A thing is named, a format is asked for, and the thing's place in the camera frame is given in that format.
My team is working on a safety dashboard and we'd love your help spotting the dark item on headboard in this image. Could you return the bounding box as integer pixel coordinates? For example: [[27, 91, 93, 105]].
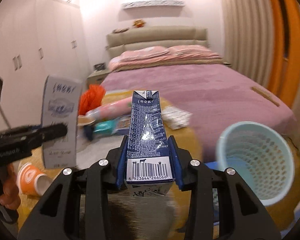
[[112, 28, 130, 34]]

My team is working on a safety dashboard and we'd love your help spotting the bed with purple cover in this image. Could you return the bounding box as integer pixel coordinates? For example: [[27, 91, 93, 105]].
[[100, 26, 297, 160]]

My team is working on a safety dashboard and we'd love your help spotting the light blue plastic basket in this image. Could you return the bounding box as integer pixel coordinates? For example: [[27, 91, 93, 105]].
[[216, 121, 295, 206]]

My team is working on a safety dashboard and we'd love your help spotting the white dotted crumpled paper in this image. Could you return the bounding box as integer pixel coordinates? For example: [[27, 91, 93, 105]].
[[161, 106, 192, 130]]

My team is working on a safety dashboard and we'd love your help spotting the beige curtain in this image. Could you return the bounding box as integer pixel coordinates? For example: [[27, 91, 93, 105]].
[[221, 0, 275, 87]]

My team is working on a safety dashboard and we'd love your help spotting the orange plastic bag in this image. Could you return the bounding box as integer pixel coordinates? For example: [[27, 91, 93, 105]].
[[78, 84, 106, 115]]

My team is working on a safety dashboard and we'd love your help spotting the white patterned wall shelf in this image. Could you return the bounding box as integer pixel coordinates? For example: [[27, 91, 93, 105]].
[[122, 0, 185, 10]]

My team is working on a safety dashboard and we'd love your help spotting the pink pillow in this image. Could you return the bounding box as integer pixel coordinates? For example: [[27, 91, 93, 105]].
[[120, 46, 170, 61], [168, 45, 211, 55]]

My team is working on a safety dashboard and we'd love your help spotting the orange curtain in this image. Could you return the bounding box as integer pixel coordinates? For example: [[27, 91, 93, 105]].
[[267, 0, 300, 108]]

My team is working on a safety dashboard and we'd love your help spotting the wooden brush on bed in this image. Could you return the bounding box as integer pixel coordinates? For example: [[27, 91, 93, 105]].
[[250, 86, 280, 107]]

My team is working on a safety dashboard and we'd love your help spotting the person's left hand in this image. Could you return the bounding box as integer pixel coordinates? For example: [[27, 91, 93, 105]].
[[0, 164, 21, 210]]

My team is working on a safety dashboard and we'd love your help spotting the white wardrobe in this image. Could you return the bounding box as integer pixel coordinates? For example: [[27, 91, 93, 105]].
[[0, 0, 91, 131]]

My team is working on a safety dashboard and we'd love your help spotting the teal small packet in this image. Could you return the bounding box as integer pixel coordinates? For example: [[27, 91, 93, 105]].
[[93, 119, 117, 135]]

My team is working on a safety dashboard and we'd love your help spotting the pink peach drink bottle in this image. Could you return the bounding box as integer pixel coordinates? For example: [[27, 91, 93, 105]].
[[85, 97, 132, 121]]

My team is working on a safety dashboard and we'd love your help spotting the blue milk carton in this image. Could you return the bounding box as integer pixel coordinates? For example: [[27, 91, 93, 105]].
[[42, 75, 82, 169], [125, 90, 175, 197]]

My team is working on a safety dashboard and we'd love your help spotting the grey bedside table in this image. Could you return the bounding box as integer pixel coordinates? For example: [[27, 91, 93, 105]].
[[87, 69, 110, 86]]

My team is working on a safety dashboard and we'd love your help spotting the beige padded headboard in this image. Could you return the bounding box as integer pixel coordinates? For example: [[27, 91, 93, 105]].
[[106, 25, 209, 59]]

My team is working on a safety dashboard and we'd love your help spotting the orange plush toy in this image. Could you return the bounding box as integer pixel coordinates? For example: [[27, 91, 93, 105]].
[[133, 19, 146, 28]]

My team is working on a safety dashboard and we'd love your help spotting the colourful snack box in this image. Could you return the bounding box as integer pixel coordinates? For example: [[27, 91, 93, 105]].
[[113, 114, 131, 135]]

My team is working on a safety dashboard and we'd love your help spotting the blue plastic stool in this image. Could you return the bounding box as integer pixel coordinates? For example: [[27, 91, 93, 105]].
[[205, 161, 219, 170]]

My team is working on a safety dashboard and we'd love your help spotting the left pink pillow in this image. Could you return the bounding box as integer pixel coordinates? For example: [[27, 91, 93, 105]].
[[120, 46, 170, 61]]

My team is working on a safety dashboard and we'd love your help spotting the right pink pillow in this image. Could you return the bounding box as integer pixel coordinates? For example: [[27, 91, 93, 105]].
[[168, 45, 211, 55]]

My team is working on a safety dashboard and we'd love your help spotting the small photo frame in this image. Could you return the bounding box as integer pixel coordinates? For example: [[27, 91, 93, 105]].
[[94, 62, 107, 71]]

